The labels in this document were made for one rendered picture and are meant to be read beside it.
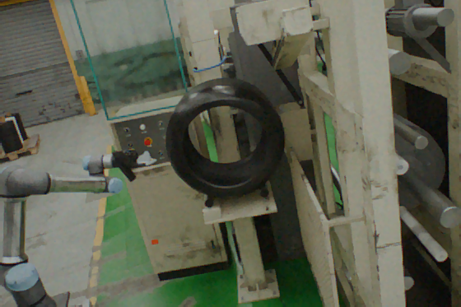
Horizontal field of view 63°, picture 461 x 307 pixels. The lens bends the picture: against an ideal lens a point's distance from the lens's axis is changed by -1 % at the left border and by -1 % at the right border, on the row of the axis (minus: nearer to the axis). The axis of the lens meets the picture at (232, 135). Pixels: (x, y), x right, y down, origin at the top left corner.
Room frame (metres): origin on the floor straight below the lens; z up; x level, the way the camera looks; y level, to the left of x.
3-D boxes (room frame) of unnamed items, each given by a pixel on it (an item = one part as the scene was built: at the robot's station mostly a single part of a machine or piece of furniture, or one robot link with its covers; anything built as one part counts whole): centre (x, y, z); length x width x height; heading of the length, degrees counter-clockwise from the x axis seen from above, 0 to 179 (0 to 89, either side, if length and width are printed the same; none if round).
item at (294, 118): (2.09, -0.35, 1.05); 0.20 x 0.15 x 0.30; 177
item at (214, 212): (1.89, 0.18, 0.83); 0.36 x 0.09 x 0.06; 177
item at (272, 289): (2.14, 0.04, 0.02); 0.27 x 0.27 x 0.04; 87
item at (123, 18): (2.41, 0.49, 1.74); 0.55 x 0.02 x 0.95; 87
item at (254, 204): (1.89, 0.04, 0.80); 0.37 x 0.36 x 0.02; 87
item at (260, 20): (1.74, -0.25, 1.71); 0.61 x 0.25 x 0.15; 177
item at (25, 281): (1.38, 0.98, 0.88); 0.13 x 0.12 x 0.14; 46
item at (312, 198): (1.64, -0.28, 0.65); 0.90 x 0.02 x 0.70; 177
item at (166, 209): (2.58, 0.49, 0.63); 0.56 x 0.41 x 1.27; 87
